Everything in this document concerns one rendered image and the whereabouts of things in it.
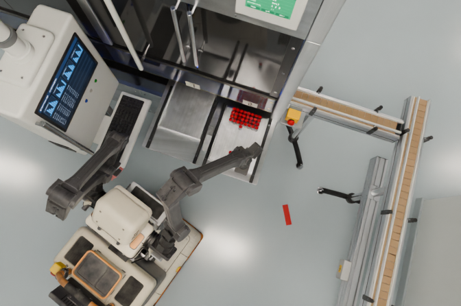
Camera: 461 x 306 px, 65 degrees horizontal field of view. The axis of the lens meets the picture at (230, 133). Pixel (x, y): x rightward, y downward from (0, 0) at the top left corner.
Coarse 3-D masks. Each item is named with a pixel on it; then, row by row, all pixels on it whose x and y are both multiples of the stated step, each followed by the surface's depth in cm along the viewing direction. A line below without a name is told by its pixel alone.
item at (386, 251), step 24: (408, 120) 210; (408, 144) 202; (408, 168) 203; (384, 192) 207; (408, 192) 199; (384, 216) 196; (408, 216) 196; (384, 240) 192; (384, 264) 185; (384, 288) 186
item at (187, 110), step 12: (180, 84) 217; (180, 96) 215; (192, 96) 215; (204, 96) 216; (216, 96) 215; (168, 108) 213; (180, 108) 213; (192, 108) 213; (204, 108) 214; (168, 120) 211; (180, 120) 211; (192, 120) 212; (204, 120) 212; (180, 132) 206; (192, 132) 210
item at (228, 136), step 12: (228, 108) 214; (264, 120) 213; (228, 132) 210; (240, 132) 210; (252, 132) 211; (216, 144) 208; (228, 144) 208; (240, 144) 209; (216, 156) 206; (252, 168) 202
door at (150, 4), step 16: (96, 0) 148; (112, 0) 144; (128, 0) 140; (144, 0) 136; (160, 0) 133; (176, 0) 129; (128, 16) 153; (144, 16) 148; (160, 16) 144; (112, 32) 174; (128, 32) 167; (144, 32) 162; (160, 32) 157; (144, 48) 179; (160, 48) 172; (176, 48) 166; (192, 64) 178
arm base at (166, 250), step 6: (156, 240) 162; (162, 240) 160; (174, 240) 162; (150, 246) 161; (156, 246) 160; (162, 246) 159; (168, 246) 160; (174, 246) 168; (156, 252) 161; (162, 252) 160; (168, 252) 162; (174, 252) 165; (168, 258) 160
